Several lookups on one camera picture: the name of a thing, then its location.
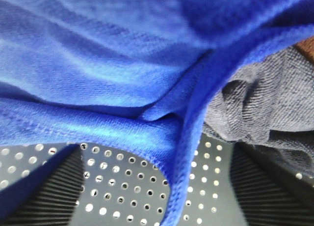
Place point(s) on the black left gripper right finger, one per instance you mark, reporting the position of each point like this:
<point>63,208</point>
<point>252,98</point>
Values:
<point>267,193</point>

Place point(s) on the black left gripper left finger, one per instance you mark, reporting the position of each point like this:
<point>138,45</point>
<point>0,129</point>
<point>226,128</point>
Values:
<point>48,195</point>

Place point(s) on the blue towel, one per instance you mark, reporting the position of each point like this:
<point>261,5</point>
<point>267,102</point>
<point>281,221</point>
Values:
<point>133,74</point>

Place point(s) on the grey towel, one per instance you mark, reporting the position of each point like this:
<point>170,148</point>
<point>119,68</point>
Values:
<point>269,104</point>

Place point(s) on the brown towel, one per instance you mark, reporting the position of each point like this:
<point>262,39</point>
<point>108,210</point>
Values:
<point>306,48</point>

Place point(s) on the grey perforated plastic basket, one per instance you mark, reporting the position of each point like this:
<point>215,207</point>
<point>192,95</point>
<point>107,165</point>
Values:
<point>122,189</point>

